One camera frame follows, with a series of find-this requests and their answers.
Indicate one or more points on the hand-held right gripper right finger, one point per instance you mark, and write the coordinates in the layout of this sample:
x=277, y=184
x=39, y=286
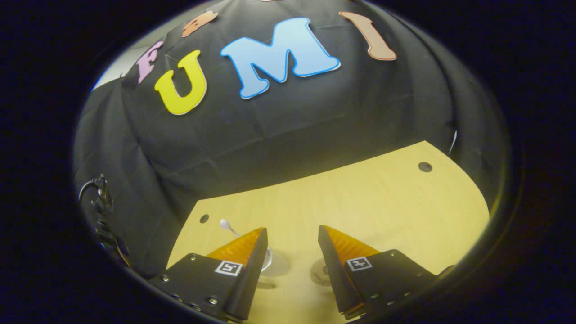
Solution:
x=335, y=279

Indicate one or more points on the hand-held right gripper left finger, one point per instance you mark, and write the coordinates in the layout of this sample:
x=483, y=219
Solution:
x=249, y=279

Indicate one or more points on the round cork coaster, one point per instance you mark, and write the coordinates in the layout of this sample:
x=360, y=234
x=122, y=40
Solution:
x=318, y=272

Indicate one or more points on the white toothbrush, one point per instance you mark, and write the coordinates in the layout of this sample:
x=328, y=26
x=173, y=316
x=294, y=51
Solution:
x=225, y=224

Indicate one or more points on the light wooden desktop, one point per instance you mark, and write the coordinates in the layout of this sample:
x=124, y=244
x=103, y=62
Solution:
x=382, y=202

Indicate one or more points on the black backdrop cloth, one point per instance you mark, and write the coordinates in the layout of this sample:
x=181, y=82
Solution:
x=292, y=126

